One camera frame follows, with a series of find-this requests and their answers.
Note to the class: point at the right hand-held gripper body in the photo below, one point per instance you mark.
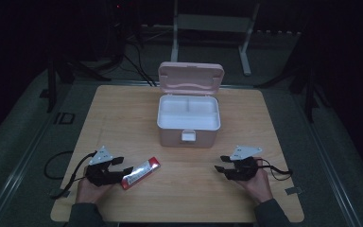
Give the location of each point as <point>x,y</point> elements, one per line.
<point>244,168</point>

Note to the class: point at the person's left hand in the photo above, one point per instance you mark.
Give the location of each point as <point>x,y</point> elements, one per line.
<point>89,192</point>

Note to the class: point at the grey tape piece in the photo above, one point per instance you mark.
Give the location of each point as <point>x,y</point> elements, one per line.
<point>293,190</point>
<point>63,193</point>

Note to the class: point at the pink plastic storage box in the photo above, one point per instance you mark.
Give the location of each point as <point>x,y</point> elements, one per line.
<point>189,138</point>

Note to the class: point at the white plastic tray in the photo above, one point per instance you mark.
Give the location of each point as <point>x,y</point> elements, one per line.
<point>187,121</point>

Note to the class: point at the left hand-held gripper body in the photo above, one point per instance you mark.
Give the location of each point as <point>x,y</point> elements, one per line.
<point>99,175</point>

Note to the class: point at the person's right hand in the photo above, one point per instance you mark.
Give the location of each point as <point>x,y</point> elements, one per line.
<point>260,187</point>

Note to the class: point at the black stand with splayed legs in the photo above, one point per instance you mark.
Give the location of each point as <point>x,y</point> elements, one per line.
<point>308,91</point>
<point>66,71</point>

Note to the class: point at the red and silver packet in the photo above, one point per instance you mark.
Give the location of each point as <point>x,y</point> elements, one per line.
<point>140,173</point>

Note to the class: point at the white metal stand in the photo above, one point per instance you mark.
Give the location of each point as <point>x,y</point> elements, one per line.
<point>214,23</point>

